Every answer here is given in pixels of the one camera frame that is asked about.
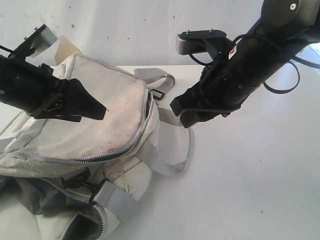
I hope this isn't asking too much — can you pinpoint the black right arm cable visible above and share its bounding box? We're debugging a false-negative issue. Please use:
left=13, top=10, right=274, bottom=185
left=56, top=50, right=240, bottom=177
left=262, top=57, right=320, bottom=95

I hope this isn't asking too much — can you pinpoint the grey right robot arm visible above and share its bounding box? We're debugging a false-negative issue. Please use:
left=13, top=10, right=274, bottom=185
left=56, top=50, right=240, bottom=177
left=170, top=0, right=320, bottom=128

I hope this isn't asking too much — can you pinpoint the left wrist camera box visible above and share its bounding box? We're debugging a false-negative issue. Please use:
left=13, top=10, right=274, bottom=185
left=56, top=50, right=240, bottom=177
left=8, top=24, right=58, bottom=61

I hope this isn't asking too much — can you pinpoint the white fabric duffel bag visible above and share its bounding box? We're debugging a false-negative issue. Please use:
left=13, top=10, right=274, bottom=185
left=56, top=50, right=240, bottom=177
left=0, top=53, right=195, bottom=240

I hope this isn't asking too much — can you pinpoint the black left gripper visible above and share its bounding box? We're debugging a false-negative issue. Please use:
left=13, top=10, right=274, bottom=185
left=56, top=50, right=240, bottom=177
left=26, top=63, right=107, bottom=123

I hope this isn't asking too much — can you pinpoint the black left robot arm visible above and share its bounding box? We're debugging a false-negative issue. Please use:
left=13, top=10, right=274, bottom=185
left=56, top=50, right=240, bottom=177
left=0, top=56, right=107, bottom=123

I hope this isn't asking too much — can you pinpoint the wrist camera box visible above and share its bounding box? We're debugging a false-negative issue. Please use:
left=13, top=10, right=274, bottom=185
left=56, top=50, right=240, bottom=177
left=175, top=29, right=231, bottom=58
left=8, top=24, right=58, bottom=61

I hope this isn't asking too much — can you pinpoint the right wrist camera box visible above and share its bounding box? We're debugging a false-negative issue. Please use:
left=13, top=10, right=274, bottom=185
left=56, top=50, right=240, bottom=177
left=175, top=29, right=231, bottom=58

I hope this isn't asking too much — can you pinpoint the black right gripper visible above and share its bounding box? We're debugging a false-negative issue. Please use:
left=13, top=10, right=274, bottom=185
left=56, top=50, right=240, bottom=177
left=170, top=37, right=290, bottom=128

